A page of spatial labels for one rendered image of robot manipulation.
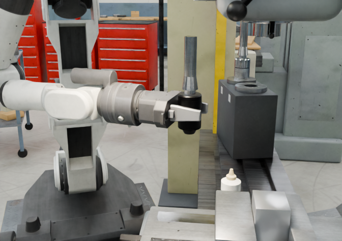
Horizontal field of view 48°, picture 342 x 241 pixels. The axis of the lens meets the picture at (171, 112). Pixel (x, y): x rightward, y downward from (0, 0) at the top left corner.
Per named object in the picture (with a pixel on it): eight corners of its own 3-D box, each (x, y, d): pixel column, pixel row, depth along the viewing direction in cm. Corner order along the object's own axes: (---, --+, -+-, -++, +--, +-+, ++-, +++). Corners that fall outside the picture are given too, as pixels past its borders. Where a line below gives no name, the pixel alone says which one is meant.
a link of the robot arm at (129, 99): (164, 94, 72) (106, 88, 75) (164, 142, 74) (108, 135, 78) (184, 80, 83) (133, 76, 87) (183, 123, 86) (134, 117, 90)
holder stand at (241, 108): (231, 159, 110) (235, 90, 104) (216, 133, 131) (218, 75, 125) (273, 158, 111) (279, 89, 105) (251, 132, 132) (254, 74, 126)
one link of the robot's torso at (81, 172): (55, 178, 159) (45, 75, 133) (104, 172, 165) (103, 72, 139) (56, 206, 147) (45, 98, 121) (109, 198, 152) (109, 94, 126)
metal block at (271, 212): (253, 242, 60) (255, 208, 59) (250, 221, 66) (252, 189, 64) (287, 245, 60) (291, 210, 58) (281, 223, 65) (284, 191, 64)
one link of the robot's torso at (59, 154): (55, 176, 165) (52, 147, 161) (103, 170, 171) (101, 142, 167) (56, 199, 146) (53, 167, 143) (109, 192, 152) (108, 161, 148)
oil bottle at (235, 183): (220, 221, 80) (222, 172, 77) (219, 211, 84) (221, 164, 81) (239, 222, 80) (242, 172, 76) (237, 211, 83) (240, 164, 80)
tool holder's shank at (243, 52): (243, 57, 120) (245, 20, 117) (250, 58, 118) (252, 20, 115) (235, 58, 119) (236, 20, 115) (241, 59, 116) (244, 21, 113)
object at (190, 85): (195, 91, 79) (196, 35, 75) (200, 95, 76) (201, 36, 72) (179, 92, 78) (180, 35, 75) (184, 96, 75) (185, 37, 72)
